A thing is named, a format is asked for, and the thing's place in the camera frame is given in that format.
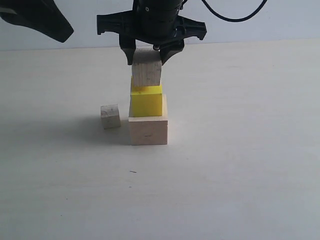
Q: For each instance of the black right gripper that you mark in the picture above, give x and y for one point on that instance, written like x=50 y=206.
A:
x=155 y=22

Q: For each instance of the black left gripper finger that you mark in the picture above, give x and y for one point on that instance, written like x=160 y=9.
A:
x=40 y=15

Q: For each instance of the medium natural wooden cube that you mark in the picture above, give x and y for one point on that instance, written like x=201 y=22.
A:
x=146 y=68

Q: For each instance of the yellow cube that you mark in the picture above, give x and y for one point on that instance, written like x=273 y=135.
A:
x=146 y=101

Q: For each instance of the large pale wooden cube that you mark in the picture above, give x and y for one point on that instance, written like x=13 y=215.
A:
x=149 y=130

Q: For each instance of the small natural wooden cube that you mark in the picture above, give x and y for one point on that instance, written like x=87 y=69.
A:
x=110 y=116

